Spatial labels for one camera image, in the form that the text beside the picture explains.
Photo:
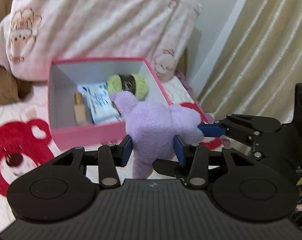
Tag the pink cardboard box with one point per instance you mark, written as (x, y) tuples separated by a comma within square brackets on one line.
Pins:
[(90, 135)]

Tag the red bear printed blanket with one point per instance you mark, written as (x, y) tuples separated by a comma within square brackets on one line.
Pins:
[(15, 140)]

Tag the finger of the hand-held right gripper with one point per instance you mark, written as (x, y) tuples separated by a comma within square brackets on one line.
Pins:
[(168, 167), (211, 130)]

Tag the brown pillow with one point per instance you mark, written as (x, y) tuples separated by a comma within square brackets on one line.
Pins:
[(3, 87)]

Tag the green yarn ball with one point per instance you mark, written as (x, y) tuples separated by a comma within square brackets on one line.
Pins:
[(141, 83)]

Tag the pink printed pillow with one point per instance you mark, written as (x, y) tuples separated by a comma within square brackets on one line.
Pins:
[(90, 17)]

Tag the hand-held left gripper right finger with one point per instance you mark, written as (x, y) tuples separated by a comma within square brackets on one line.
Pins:
[(179, 152)]

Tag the purple plush toy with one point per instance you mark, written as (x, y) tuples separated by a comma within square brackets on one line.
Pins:
[(153, 125)]

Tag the beige curtain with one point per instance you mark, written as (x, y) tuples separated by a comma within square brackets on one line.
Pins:
[(261, 42)]

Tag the gold capped foundation bottle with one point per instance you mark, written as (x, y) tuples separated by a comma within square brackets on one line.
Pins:
[(80, 110)]

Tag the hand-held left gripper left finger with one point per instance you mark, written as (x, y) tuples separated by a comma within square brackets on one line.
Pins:
[(127, 152)]

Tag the blue white tissue pack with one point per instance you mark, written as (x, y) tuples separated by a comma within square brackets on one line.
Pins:
[(98, 102)]

